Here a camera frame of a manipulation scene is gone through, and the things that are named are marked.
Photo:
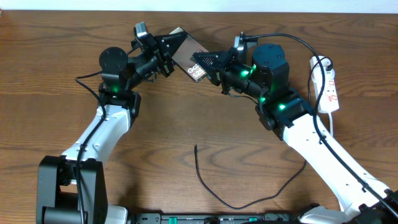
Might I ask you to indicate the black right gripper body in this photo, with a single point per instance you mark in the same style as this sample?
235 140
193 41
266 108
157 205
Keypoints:
232 75

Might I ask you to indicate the silver smartphone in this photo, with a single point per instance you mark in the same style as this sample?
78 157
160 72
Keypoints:
183 56

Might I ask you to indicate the white USB charger adapter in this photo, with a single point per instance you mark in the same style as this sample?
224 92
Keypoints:
327 66

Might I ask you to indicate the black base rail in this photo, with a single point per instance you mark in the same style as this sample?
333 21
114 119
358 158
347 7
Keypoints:
157 218

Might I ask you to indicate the white power strip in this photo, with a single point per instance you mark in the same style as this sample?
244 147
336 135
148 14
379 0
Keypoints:
329 99

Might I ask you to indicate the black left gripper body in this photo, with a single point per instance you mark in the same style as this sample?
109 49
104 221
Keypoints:
154 60

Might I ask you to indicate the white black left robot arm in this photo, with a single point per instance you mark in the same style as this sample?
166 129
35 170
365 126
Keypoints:
71 188

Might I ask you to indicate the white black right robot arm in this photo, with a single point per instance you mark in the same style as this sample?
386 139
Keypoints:
362 198

